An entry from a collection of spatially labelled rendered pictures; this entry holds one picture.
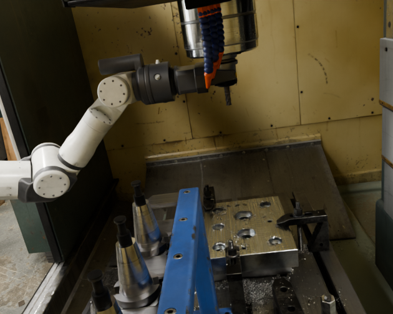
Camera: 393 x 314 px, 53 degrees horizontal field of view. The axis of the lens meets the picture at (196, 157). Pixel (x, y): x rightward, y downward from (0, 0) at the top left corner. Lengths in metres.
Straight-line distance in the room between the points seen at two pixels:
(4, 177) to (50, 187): 0.10
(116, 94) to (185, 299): 0.49
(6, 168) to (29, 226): 2.11
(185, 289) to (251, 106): 1.49
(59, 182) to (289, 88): 1.30
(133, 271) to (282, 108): 1.54
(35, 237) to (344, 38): 2.38
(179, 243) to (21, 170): 0.48
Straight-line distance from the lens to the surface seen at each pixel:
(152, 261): 0.61
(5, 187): 0.97
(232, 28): 0.80
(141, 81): 0.86
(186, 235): 0.63
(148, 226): 0.61
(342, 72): 1.99
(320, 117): 2.01
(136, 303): 0.53
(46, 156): 0.97
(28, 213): 3.02
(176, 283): 0.54
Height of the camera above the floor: 1.55
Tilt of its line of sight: 20 degrees down
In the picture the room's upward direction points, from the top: 9 degrees counter-clockwise
